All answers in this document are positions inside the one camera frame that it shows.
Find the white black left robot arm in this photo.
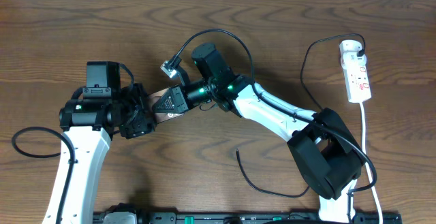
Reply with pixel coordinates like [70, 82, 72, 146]
[43, 81, 156, 223]

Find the black charger cable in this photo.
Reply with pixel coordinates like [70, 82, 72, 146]
[236, 33, 367, 199]

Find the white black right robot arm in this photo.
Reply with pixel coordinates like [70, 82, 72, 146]
[152, 43, 364, 223]

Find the white charger adapter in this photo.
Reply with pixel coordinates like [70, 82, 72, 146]
[339, 39, 362, 56]

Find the white power strip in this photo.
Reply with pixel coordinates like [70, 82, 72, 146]
[341, 52, 372, 103]

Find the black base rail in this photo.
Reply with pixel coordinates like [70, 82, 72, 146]
[91, 212, 403, 224]

